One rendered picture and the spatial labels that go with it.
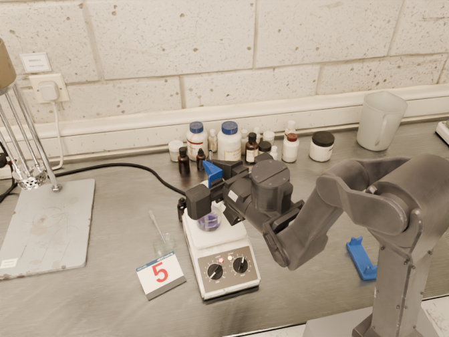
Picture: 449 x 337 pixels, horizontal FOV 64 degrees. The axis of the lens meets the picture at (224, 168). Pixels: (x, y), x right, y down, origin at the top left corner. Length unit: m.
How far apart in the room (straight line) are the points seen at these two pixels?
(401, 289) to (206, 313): 0.47
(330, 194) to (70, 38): 0.84
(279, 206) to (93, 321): 0.47
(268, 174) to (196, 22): 0.62
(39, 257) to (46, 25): 0.57
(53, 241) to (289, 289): 0.57
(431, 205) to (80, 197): 0.89
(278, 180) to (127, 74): 0.69
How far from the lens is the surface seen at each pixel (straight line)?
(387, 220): 0.34
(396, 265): 0.40
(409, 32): 1.32
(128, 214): 0.99
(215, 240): 0.79
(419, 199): 0.33
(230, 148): 1.05
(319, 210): 0.44
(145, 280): 0.83
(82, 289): 0.88
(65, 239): 0.97
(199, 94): 1.14
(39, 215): 1.05
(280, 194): 0.52
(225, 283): 0.79
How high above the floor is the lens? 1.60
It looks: 40 degrees down
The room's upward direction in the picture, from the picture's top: straight up
